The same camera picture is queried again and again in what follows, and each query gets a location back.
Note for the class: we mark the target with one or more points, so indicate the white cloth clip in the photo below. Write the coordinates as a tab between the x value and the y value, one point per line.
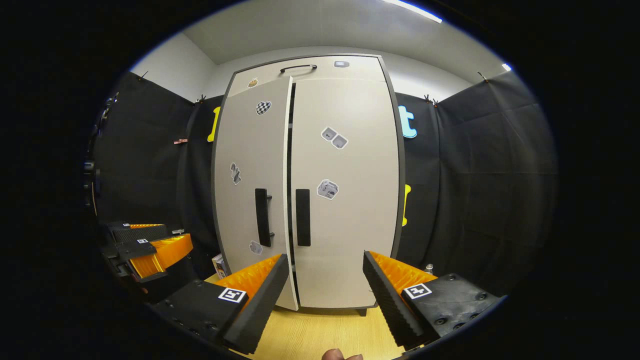
177	231

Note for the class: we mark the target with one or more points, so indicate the grey cabinet door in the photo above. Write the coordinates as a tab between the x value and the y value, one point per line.
360	225
245	210

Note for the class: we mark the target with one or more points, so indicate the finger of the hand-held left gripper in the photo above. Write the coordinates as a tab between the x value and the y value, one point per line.
170	250
140	233

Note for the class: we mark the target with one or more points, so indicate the grey shoe cabinet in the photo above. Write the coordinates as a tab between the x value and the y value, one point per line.
402	175

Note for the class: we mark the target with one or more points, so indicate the clear plastic bottle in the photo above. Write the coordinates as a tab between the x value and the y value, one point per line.
429	269

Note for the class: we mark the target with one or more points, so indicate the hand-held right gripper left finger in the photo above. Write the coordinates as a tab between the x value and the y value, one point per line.
260	305

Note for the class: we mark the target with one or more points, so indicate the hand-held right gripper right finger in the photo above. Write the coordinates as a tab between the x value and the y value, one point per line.
390	305

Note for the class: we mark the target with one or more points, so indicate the small printed box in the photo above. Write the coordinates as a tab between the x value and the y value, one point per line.
219	264

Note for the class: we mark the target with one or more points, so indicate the long ceiling light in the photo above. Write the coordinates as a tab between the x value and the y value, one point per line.
412	10

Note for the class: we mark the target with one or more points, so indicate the red cloth clip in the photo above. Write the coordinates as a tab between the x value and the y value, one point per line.
180	141

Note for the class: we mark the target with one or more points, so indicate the black backdrop cloth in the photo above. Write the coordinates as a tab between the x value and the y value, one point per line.
480	175

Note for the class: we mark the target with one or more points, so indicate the grey cabinet drawer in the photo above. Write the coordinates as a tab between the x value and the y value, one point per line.
360	67

